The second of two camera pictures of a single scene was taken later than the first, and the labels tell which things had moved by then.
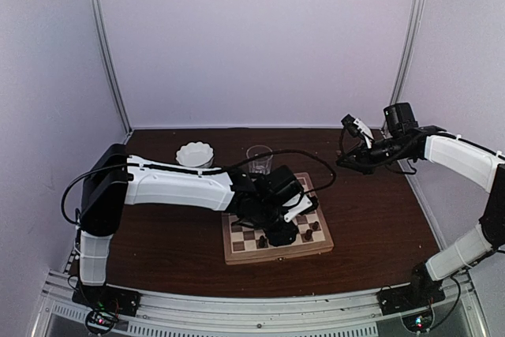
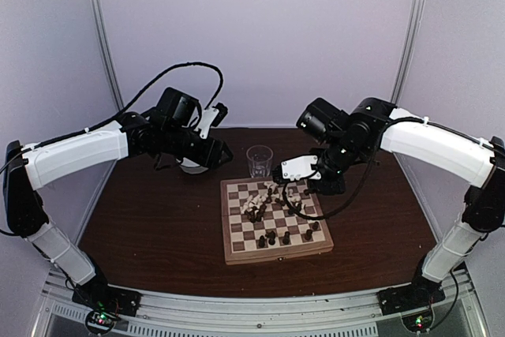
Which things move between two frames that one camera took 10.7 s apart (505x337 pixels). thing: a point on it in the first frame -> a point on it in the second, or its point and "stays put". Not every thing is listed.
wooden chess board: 248,245 stays put
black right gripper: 363,156 -> 338,186
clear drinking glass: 263,166 stays put
